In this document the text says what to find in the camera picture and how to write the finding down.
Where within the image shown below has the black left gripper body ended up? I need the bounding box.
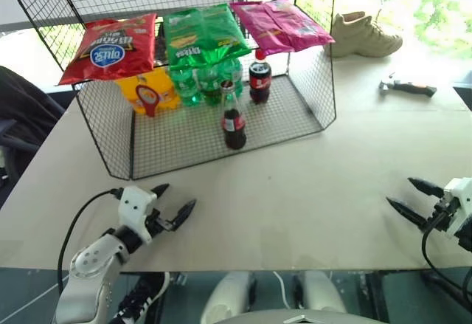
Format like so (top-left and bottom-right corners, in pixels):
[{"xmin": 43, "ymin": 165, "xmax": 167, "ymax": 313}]
[{"xmin": 146, "ymin": 209, "xmax": 178, "ymax": 238}]

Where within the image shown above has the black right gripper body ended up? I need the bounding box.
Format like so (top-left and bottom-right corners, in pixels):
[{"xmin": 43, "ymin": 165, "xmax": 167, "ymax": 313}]
[{"xmin": 423, "ymin": 194, "xmax": 454, "ymax": 233}]

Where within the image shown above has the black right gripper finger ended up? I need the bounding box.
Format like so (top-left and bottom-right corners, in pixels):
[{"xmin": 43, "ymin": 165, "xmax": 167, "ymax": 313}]
[
  {"xmin": 386, "ymin": 197, "xmax": 429, "ymax": 232},
  {"xmin": 407, "ymin": 177, "xmax": 446, "ymax": 199}
]

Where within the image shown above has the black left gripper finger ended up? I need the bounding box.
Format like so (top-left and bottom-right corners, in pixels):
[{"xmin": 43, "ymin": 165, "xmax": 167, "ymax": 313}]
[
  {"xmin": 149, "ymin": 182, "xmax": 171, "ymax": 201},
  {"xmin": 170, "ymin": 199, "xmax": 198, "ymax": 231}
]

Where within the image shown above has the glass cola bottle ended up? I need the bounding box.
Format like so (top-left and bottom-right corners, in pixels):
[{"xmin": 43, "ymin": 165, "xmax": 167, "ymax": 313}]
[{"xmin": 220, "ymin": 80, "xmax": 248, "ymax": 151}]

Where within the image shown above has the plastic cola bottle red cap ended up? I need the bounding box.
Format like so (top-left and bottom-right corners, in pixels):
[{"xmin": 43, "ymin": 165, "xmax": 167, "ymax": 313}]
[{"xmin": 248, "ymin": 49, "xmax": 274, "ymax": 105}]

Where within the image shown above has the black white striped sneaker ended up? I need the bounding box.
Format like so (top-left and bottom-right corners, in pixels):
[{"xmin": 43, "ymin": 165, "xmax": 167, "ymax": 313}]
[{"xmin": 109, "ymin": 272, "xmax": 172, "ymax": 324}]

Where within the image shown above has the silver left robot leg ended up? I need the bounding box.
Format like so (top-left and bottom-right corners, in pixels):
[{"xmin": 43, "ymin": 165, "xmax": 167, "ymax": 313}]
[{"xmin": 200, "ymin": 271, "xmax": 258, "ymax": 324}]

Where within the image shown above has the silver robot leg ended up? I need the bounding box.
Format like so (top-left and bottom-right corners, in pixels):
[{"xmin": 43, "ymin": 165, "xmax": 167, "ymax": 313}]
[
  {"xmin": 200, "ymin": 271, "xmax": 258, "ymax": 324},
  {"xmin": 292, "ymin": 269, "xmax": 348, "ymax": 318}
]

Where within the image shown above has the yellow chip bag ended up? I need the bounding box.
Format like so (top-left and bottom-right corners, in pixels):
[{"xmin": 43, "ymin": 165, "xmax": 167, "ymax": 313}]
[{"xmin": 114, "ymin": 66, "xmax": 183, "ymax": 116}]

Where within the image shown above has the silver right robot leg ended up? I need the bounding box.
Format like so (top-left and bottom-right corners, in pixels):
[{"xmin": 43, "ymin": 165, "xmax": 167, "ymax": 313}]
[{"xmin": 292, "ymin": 269, "xmax": 348, "ymax": 318}]

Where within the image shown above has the red chip bag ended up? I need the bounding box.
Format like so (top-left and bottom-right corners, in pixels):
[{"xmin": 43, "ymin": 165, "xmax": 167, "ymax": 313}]
[{"xmin": 58, "ymin": 13, "xmax": 158, "ymax": 86}]

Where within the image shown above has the grey robot torso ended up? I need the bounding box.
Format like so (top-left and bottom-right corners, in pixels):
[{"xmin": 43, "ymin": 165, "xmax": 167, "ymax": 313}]
[{"xmin": 216, "ymin": 309, "xmax": 381, "ymax": 324}]

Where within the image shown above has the black chair with jacket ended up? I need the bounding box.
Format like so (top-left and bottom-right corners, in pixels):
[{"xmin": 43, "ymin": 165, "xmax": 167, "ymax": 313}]
[{"xmin": 0, "ymin": 65, "xmax": 68, "ymax": 207}]

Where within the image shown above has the green chip bag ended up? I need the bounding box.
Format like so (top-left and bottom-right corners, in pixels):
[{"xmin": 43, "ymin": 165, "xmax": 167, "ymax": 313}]
[{"xmin": 162, "ymin": 3, "xmax": 251, "ymax": 72}]

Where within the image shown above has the beige boot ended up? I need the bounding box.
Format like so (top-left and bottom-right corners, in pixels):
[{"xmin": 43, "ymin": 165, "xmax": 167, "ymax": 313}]
[{"xmin": 329, "ymin": 11, "xmax": 404, "ymax": 59}]

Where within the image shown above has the pink chip bag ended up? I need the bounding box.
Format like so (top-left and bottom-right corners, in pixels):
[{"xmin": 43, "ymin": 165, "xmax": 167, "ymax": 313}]
[
  {"xmin": 262, "ymin": 0, "xmax": 336, "ymax": 53},
  {"xmin": 229, "ymin": 0, "xmax": 296, "ymax": 57}
]

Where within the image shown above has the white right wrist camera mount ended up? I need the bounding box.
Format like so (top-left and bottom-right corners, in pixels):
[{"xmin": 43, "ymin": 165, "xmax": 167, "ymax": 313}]
[{"xmin": 442, "ymin": 177, "xmax": 472, "ymax": 246}]

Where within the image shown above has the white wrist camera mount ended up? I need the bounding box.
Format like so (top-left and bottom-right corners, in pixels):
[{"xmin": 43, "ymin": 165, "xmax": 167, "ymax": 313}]
[
  {"xmin": 118, "ymin": 186, "xmax": 159, "ymax": 246},
  {"xmin": 442, "ymin": 177, "xmax": 472, "ymax": 246}
]

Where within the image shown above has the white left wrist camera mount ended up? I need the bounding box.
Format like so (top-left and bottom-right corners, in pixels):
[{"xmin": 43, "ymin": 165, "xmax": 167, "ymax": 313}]
[{"xmin": 118, "ymin": 186, "xmax": 159, "ymax": 246}]

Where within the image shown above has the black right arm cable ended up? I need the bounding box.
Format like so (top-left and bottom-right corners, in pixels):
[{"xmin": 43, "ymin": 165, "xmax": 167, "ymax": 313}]
[{"xmin": 421, "ymin": 224, "xmax": 472, "ymax": 305}]

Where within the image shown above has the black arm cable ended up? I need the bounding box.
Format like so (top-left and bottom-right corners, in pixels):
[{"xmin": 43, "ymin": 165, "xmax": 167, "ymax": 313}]
[
  {"xmin": 57, "ymin": 188, "xmax": 125, "ymax": 297},
  {"xmin": 421, "ymin": 224, "xmax": 472, "ymax": 305}
]

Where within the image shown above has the black wire mesh rack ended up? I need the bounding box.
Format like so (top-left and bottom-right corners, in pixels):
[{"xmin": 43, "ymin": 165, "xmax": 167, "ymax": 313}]
[{"xmin": 5, "ymin": 0, "xmax": 339, "ymax": 182}]

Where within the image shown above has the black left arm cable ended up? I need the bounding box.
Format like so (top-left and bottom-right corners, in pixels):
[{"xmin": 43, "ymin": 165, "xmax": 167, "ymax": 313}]
[{"xmin": 57, "ymin": 188, "xmax": 125, "ymax": 297}]

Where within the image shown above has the black handled hammer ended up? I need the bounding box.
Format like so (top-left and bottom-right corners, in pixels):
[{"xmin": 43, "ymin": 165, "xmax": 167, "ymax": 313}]
[{"xmin": 378, "ymin": 72, "xmax": 438, "ymax": 99}]

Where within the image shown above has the white cable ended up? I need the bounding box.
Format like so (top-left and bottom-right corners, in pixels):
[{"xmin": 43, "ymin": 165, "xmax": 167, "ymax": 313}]
[{"xmin": 272, "ymin": 271, "xmax": 293, "ymax": 309}]

